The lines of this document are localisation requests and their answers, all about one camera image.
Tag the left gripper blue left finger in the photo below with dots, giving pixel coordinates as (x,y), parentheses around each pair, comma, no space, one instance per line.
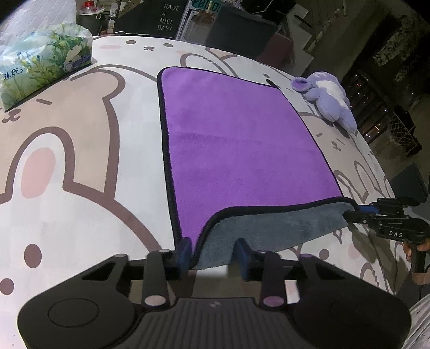
(176,262)

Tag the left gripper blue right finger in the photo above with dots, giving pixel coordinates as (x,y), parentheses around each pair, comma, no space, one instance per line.
(250,262)

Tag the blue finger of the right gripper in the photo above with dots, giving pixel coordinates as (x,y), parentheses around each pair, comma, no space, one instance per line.
(357,217)
(368,209)

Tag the purple and grey towel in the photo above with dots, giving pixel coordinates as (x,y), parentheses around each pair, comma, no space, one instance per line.
(240,162)

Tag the person's right hand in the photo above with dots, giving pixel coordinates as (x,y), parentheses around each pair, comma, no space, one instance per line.
(418,249)

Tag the purple plush toy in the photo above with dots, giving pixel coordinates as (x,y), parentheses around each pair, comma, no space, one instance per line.
(326,93)

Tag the cartoon bunny table cloth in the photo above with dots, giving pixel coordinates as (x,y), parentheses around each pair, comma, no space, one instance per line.
(82,176)

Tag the maroon cushioned panel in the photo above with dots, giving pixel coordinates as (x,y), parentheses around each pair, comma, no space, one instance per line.
(278,53)

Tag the dark blue chair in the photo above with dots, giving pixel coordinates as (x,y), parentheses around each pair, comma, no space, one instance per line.
(237,31)

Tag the green paton sign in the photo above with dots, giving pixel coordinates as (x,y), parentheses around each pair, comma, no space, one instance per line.
(197,20)

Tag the black have a nice day cloth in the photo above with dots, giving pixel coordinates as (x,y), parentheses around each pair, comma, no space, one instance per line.
(152,18)

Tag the green floral tissue pack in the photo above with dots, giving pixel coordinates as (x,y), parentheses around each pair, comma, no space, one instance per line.
(42,57)

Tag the dark grey trash bin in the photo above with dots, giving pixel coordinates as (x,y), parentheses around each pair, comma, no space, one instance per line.
(91,20)

